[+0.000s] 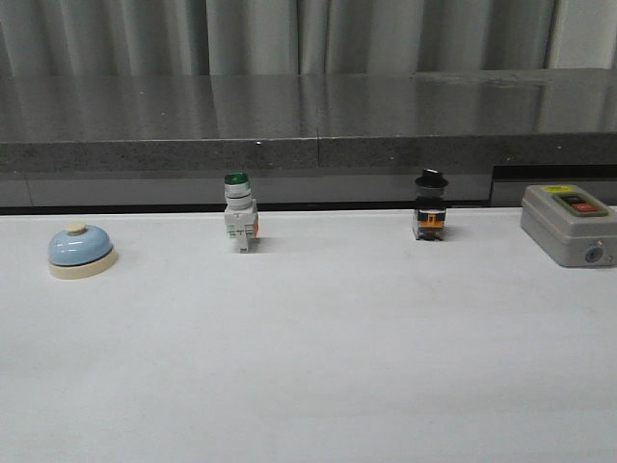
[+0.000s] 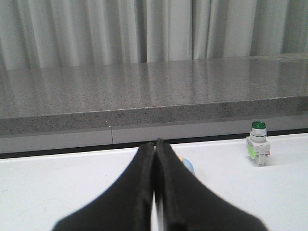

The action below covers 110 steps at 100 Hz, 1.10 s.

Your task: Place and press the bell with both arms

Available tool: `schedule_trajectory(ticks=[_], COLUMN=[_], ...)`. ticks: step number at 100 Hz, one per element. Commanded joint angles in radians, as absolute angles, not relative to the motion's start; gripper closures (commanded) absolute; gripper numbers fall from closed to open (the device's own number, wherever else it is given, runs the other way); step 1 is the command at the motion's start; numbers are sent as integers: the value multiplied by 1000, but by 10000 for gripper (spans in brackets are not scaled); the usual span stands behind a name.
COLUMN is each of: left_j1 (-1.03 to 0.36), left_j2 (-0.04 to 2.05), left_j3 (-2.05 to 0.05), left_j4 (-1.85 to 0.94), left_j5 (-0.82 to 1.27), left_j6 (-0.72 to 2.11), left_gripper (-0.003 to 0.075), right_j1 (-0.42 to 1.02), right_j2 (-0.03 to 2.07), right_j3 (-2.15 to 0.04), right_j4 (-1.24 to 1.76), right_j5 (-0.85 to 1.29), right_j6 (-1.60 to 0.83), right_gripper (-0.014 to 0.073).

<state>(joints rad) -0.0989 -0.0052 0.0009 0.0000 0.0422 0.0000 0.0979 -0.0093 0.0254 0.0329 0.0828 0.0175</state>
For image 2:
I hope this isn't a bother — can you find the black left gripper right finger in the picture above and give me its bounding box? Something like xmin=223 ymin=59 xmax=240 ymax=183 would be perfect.
xmin=154 ymin=139 xmax=267 ymax=231

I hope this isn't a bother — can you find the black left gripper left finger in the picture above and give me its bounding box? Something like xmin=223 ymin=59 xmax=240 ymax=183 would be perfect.
xmin=53 ymin=142 xmax=154 ymax=231

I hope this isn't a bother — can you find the blue desk bell cream base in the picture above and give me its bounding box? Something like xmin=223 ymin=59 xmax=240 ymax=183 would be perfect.
xmin=179 ymin=157 xmax=195 ymax=175

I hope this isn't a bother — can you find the grey stone counter ledge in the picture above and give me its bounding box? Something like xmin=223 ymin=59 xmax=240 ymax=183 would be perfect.
xmin=0 ymin=53 xmax=308 ymax=154

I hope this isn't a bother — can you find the grey pleated curtain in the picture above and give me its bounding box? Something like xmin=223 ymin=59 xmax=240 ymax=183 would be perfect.
xmin=0 ymin=0 xmax=308 ymax=70

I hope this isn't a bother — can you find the green pushbutton switch white body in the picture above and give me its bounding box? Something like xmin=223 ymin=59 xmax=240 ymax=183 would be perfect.
xmin=246 ymin=121 xmax=270 ymax=166

